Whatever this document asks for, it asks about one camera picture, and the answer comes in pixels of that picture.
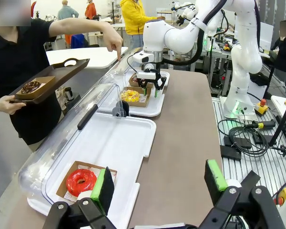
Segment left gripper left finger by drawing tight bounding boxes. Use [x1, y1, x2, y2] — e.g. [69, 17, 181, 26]
[42, 166, 117, 229]

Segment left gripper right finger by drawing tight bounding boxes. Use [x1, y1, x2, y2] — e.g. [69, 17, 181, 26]
[199, 159, 286, 229]

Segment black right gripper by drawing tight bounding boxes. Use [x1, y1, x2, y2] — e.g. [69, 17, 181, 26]
[136, 62, 168, 98]

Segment dark brown serving tray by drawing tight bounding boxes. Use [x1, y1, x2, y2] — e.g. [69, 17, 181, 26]
[9, 58, 91, 105]

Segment cardboard box of chocolate donut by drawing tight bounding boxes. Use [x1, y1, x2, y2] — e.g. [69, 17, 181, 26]
[15, 75, 56, 100]

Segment chocolate donut with nut sprinkles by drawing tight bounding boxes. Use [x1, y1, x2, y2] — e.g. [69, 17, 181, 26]
[20, 80, 41, 94]

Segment person's left forearm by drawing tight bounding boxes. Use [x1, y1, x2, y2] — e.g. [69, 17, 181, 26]
[49, 18, 109, 37]

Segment cardboard box of yellow donut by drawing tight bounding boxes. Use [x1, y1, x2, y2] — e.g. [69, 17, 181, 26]
[120, 86, 151, 108]

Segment cardboard box of dark donut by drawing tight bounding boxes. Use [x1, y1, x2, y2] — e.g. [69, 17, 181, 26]
[128, 73, 155, 89]

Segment red glazed donut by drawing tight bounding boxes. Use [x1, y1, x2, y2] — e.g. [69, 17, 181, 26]
[66, 168, 98, 195]

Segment yellow sprinkled donut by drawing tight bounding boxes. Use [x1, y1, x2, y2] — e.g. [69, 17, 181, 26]
[121, 89, 141, 103]

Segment cardboard box of red donut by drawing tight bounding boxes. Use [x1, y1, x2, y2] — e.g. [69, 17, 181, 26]
[56, 161, 118, 203]

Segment person in yellow hoodie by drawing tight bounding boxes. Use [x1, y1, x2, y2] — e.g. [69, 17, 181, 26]
[120, 0, 166, 49]

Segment person in orange top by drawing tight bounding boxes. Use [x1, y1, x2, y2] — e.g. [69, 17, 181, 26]
[84, 0, 97, 20]

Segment person in grey-blue shirt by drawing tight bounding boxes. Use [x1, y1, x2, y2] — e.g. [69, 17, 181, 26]
[57, 0, 80, 21]

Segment seated person in black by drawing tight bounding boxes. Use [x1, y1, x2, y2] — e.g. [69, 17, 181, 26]
[269, 21, 286, 73]

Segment person in black shirt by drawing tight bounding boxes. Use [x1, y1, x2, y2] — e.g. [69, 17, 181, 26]
[0, 18, 62, 146]

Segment person's left hand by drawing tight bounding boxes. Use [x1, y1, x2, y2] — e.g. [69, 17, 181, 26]
[102, 25, 124, 62]

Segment person's right hand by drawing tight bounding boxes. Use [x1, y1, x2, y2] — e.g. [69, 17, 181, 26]
[0, 94, 26, 115]

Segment white plastic serving tray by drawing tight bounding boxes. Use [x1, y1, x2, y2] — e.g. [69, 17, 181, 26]
[99, 71, 170, 117]
[27, 112, 157, 222]

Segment flat black power brick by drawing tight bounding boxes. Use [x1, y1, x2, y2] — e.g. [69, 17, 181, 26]
[220, 145, 242, 161]
[223, 135, 252, 150]

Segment white flange module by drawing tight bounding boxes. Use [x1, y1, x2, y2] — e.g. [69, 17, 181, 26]
[133, 51, 154, 64]

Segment white printed paper liner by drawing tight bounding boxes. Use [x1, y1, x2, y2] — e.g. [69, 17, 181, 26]
[63, 164, 117, 201]

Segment black block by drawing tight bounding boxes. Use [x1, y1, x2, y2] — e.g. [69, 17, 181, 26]
[239, 170, 261, 191]

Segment black lid hinge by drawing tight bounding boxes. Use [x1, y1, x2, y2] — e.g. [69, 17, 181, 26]
[112, 101, 131, 119]

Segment aluminium profile platform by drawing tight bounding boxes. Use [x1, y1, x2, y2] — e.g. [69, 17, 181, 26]
[211, 96, 286, 197]

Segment yellow emergency stop box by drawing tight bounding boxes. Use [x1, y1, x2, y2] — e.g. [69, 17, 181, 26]
[272, 182, 286, 206]
[254, 99, 269, 117]

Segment white background table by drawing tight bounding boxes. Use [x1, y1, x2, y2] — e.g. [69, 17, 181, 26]
[45, 46, 129, 70]

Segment dark metal cup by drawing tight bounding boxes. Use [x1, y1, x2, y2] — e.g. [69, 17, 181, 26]
[64, 86, 74, 101]

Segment blue chair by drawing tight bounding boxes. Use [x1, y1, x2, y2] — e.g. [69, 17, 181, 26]
[71, 33, 89, 49]

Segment black tripod leg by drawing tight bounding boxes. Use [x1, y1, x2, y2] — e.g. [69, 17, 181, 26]
[268, 94, 286, 147]

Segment white side table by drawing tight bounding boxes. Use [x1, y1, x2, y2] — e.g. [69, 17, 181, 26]
[271, 94, 286, 145]

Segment white board panel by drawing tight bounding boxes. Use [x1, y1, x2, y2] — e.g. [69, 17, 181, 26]
[259, 22, 275, 51]

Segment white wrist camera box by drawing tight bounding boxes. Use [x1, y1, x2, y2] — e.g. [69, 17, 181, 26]
[136, 71, 157, 81]

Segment coiled black cables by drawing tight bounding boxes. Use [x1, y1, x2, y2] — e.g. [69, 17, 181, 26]
[217, 118, 270, 157]

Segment clear dome lid black handle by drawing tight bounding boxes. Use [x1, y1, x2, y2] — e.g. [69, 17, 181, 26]
[18, 82, 125, 206]

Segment thick black cable conduit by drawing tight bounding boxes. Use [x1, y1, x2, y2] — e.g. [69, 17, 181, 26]
[162, 0, 227, 65]

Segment black yellow enabling handle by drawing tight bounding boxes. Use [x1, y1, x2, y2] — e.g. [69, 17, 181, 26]
[252, 119, 276, 131]

